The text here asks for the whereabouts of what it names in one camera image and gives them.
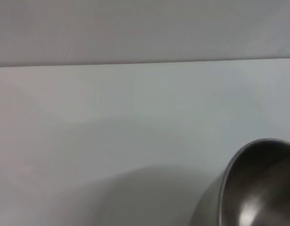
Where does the stainless steel mixing bowl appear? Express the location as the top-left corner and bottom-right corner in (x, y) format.
(189, 138), (290, 226)

